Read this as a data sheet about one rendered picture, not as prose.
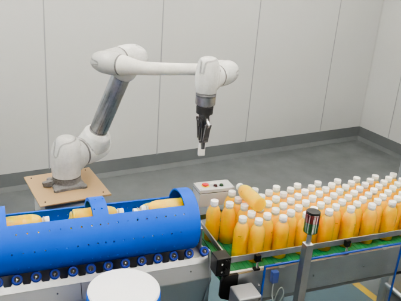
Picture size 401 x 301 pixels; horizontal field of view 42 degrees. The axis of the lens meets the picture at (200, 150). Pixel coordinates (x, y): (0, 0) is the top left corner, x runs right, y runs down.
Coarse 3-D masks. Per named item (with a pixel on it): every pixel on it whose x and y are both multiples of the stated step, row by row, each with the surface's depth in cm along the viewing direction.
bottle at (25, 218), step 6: (12, 216) 215; (18, 216) 215; (24, 216) 216; (30, 216) 216; (36, 216) 217; (6, 222) 212; (12, 222) 212; (18, 222) 213; (24, 222) 214; (30, 222) 215; (36, 222) 216
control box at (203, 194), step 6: (216, 180) 287; (222, 180) 287; (228, 180) 288; (198, 186) 278; (204, 186) 278; (210, 186) 279; (216, 186) 279; (222, 186) 280; (228, 186) 281; (234, 186) 281; (198, 192) 276; (204, 192) 275; (210, 192) 276; (216, 192) 278; (222, 192) 279; (228, 192) 281; (198, 198) 276; (204, 198) 276; (210, 198) 278; (216, 198) 279; (222, 198) 281; (198, 204) 277; (204, 204) 278; (222, 204) 282
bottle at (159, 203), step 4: (156, 200) 237; (160, 200) 237; (164, 200) 238; (168, 200) 238; (172, 200) 239; (176, 200) 239; (180, 200) 240; (148, 204) 236; (152, 204) 235; (156, 204) 235; (160, 204) 235; (164, 204) 236; (168, 204) 236; (172, 204) 237; (176, 204) 238; (180, 204) 238; (148, 208) 235; (152, 208) 234
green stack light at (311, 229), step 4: (304, 220) 228; (304, 224) 228; (308, 224) 226; (304, 228) 228; (308, 228) 226; (312, 228) 226; (316, 228) 227; (308, 232) 227; (312, 232) 227; (316, 232) 228
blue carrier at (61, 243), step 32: (192, 192) 241; (0, 224) 207; (32, 224) 210; (64, 224) 214; (96, 224) 218; (128, 224) 223; (160, 224) 228; (192, 224) 233; (0, 256) 205; (32, 256) 210; (64, 256) 215; (96, 256) 222; (128, 256) 231
